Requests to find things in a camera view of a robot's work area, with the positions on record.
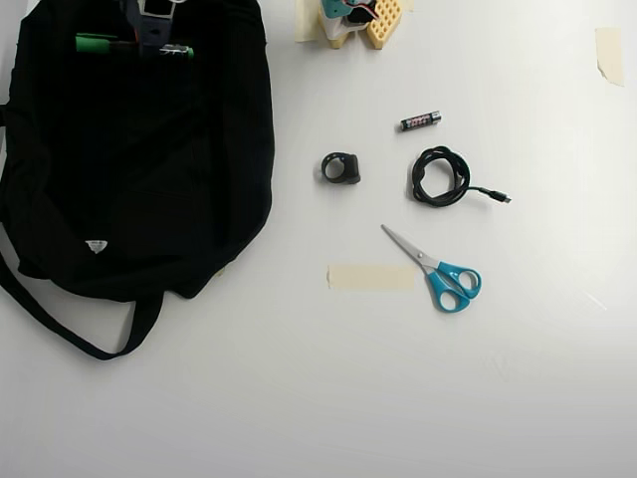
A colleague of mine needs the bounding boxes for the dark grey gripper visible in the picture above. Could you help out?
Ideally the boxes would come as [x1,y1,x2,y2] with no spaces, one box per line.
[123,0,188,60]

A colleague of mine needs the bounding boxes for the black fabric bag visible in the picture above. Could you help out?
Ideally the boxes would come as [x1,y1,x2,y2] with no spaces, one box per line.
[0,0,278,361]

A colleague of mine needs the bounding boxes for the black coiled USB cable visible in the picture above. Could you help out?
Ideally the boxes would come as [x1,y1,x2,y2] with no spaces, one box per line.
[409,145,514,207]

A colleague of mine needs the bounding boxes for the blue handled scissors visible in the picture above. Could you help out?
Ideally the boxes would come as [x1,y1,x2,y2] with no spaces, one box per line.
[380,224,483,314]

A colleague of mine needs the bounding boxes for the green cap black marker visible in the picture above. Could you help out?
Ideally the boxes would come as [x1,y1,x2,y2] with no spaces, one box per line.
[75,32,196,62]

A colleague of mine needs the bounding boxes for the black AA battery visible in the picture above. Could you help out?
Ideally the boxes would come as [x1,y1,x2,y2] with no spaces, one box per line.
[398,111,443,133]

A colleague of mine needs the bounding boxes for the yellow perforated robot base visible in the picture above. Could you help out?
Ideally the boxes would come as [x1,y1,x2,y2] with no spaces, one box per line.
[318,0,405,52]

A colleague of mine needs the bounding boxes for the long beige masking tape strip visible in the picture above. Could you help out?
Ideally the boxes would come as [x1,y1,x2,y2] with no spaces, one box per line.
[326,262,416,293]

